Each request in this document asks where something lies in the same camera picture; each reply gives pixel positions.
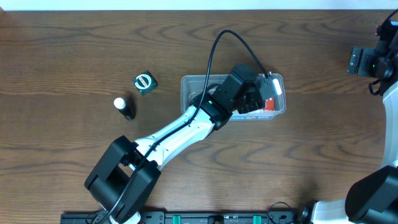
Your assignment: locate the red Panadol box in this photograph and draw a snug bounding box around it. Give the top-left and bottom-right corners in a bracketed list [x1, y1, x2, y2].
[263, 98, 275, 111]

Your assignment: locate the blue cartoon medicine box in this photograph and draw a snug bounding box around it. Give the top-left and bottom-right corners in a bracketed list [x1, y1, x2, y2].
[230, 110, 277, 121]

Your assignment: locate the green Zam-Buk box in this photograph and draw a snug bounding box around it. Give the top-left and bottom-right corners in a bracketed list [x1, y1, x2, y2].
[131, 70, 158, 96]

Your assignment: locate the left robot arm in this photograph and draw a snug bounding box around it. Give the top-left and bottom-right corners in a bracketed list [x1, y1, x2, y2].
[85, 65, 282, 223]

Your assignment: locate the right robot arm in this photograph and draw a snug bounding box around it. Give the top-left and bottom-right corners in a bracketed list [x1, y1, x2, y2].
[299, 18, 397, 224]

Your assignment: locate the clear plastic container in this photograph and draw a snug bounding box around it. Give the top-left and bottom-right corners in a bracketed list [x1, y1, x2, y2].
[180, 73, 286, 116]

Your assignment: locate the dark bottle white cap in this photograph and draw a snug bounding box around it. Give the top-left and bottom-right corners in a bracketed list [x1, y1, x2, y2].
[113, 97, 136, 121]

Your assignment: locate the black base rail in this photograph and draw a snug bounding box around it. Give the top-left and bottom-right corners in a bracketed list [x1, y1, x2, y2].
[60, 210, 312, 224]

